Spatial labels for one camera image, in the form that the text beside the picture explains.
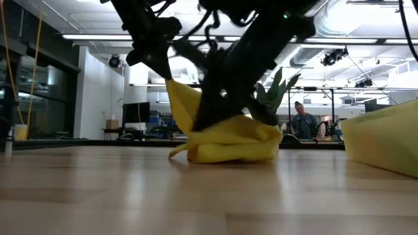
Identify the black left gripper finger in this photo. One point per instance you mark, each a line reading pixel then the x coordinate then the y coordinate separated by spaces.
pixel 189 53
pixel 163 70

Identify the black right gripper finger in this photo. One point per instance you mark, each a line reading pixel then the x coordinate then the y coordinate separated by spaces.
pixel 225 111

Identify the yellow microfiber towel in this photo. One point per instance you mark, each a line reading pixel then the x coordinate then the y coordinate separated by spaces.
pixel 235 143

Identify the yellow translucent plastic bin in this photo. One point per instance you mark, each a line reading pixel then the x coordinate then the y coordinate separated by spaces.
pixel 382 140

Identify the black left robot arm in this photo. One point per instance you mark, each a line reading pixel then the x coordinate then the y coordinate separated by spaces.
pixel 130 16

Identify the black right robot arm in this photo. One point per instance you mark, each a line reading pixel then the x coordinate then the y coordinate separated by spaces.
pixel 261 6

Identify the snake plant in white pot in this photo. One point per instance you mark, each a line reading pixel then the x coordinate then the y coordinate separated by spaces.
pixel 274 94

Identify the black ceiling spotlight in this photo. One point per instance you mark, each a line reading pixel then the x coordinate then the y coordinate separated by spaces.
pixel 114 61
pixel 330 59
pixel 364 84

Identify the black computer monitor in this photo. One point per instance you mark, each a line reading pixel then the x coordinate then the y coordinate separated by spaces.
pixel 136 112

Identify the cardboard box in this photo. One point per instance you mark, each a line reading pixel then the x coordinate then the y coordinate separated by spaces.
pixel 112 124

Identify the person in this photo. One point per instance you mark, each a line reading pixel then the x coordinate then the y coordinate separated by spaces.
pixel 303 125

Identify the yellow bucket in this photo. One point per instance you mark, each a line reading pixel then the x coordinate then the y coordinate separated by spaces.
pixel 21 132

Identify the black background table frame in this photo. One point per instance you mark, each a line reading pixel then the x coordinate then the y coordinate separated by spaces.
pixel 310 88

